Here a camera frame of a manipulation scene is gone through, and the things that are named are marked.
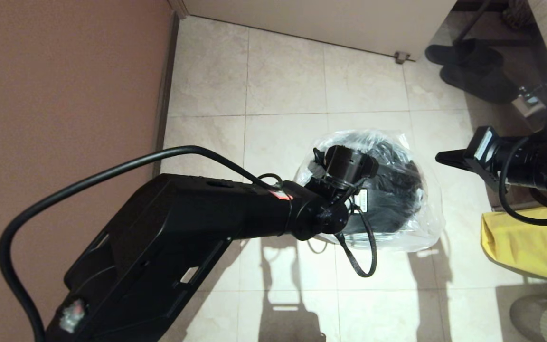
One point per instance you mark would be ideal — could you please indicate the dark mop head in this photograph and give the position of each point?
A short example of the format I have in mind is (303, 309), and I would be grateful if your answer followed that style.
(515, 14)

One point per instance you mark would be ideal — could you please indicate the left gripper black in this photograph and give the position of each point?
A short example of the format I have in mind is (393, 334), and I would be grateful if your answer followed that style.
(361, 202)

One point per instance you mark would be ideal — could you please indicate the clear plastic trash bag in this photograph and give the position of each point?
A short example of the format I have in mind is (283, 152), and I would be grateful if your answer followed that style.
(430, 223)

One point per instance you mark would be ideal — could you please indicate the dark slanted pole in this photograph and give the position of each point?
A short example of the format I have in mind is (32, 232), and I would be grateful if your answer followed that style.
(473, 21)

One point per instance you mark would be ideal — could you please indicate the white door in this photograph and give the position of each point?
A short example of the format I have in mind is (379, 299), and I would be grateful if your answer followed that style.
(325, 19)

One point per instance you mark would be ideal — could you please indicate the metal door stop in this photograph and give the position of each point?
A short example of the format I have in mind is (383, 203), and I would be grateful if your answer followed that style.
(400, 59)

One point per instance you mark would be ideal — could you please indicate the grey round trash bin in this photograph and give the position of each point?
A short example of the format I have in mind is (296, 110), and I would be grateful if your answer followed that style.
(397, 199)

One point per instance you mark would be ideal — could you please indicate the yellow fabric bag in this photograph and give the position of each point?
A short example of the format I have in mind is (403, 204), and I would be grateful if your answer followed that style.
(530, 247)

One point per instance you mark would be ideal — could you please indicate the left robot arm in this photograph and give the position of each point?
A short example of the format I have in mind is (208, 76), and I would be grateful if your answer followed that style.
(159, 237)

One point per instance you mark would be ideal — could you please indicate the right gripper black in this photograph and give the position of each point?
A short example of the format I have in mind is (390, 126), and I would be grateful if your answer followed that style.
(487, 156)

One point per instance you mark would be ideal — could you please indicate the black slipper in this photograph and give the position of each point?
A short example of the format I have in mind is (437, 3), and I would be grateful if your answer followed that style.
(463, 56)
(482, 85)

